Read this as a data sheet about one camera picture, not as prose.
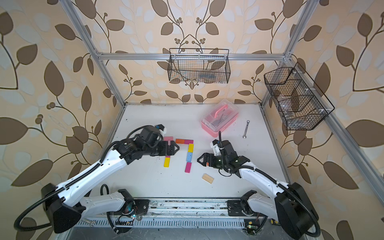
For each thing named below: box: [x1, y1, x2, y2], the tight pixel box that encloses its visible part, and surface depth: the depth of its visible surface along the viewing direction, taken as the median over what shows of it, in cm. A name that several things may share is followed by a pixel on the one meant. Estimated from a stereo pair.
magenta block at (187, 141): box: [184, 139, 194, 145], surface depth 101 cm
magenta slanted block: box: [185, 162, 192, 174], surface depth 90 cm
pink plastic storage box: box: [201, 99, 240, 138], surface depth 102 cm
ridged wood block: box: [201, 173, 215, 184], surface depth 85 cm
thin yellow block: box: [163, 157, 171, 168], surface depth 92 cm
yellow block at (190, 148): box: [188, 143, 195, 153], surface depth 98 cm
